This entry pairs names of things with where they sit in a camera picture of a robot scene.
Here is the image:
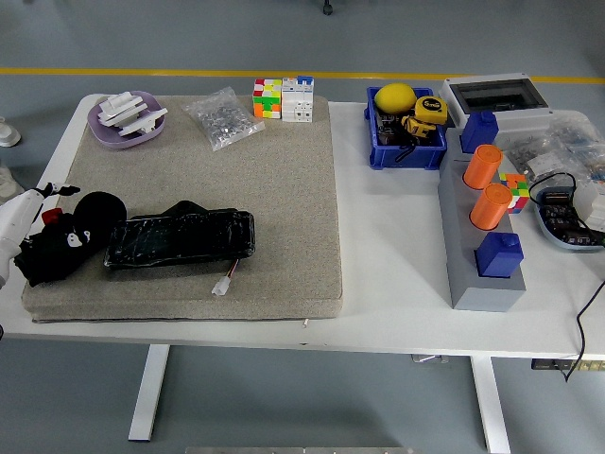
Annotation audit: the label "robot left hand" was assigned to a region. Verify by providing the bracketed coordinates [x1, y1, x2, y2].
[0, 182, 94, 289]

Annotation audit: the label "black rag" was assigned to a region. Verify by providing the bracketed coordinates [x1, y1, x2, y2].
[13, 190, 128, 288]

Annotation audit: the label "black plastic-wrapped panel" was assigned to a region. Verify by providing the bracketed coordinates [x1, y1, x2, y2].
[103, 200, 257, 272]

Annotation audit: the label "white shoe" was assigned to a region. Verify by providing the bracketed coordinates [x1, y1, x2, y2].
[0, 160, 26, 205]
[0, 116, 23, 149]

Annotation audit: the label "purple tray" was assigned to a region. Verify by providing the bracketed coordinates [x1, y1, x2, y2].
[88, 90, 167, 151]

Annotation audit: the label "white plastic part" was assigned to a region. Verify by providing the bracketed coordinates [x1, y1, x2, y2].
[116, 107, 169, 139]
[96, 92, 148, 128]

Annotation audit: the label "grey-brown mat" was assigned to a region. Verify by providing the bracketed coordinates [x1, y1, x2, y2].
[21, 94, 344, 325]

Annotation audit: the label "white table leg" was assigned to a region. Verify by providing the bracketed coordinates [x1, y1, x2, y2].
[469, 355, 512, 454]
[128, 344, 172, 444]

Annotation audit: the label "clear bag of screws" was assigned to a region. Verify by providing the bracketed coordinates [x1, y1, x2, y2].
[181, 86, 267, 153]

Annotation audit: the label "large colourful puzzle cube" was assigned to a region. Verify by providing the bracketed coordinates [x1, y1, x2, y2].
[252, 78, 284, 121]

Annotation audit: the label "white circuit breaker block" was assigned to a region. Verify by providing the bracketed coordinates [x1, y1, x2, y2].
[281, 74, 316, 125]

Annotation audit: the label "dark brown small device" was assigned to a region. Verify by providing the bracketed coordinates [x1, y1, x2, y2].
[377, 114, 404, 148]

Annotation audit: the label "blue plastic bin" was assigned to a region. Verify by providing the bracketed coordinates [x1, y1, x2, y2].
[363, 85, 450, 172]

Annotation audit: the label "yellow ball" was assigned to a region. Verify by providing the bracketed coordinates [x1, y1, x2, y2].
[374, 82, 419, 114]

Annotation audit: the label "yellow and black tool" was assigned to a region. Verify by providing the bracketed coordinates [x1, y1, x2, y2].
[400, 114, 437, 141]

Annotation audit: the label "yellow tape measure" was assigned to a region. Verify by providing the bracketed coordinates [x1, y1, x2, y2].
[414, 95, 448, 127]

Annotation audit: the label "grey block base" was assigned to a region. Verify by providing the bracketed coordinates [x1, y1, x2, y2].
[437, 127, 527, 313]

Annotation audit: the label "orange cylinder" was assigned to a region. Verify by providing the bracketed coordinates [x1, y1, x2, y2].
[462, 144, 504, 191]
[468, 183, 513, 233]

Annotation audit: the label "blue plastic block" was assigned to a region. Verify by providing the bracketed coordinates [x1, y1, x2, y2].
[460, 111, 499, 155]
[474, 231, 526, 280]

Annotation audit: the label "small colourful puzzle cube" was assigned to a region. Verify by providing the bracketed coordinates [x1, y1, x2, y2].
[498, 172, 528, 216]

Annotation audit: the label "clear bag of dark parts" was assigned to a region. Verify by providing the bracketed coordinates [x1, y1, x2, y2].
[496, 127, 571, 181]

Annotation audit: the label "grey-blue tray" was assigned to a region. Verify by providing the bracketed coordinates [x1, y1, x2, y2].
[527, 184, 605, 254]

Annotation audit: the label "black circuit boards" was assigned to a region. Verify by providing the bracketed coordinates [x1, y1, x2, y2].
[539, 190, 602, 248]

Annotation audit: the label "black power strip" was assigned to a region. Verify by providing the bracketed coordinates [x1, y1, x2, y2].
[529, 358, 605, 372]

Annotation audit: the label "clear bag of coloured parts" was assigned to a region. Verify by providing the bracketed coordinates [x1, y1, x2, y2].
[547, 111, 605, 186]

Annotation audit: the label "translucent white container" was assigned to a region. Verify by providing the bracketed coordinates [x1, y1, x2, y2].
[570, 181, 605, 234]

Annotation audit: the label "white connector with wires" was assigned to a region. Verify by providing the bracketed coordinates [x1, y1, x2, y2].
[211, 258, 240, 298]

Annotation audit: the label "white electrical enclosure box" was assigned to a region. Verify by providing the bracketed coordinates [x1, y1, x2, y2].
[438, 72, 555, 136]

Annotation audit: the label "thin black looped cable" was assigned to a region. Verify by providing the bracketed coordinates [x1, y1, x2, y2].
[527, 171, 579, 202]

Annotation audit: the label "black power cable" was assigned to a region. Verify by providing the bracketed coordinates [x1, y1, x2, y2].
[563, 278, 605, 384]

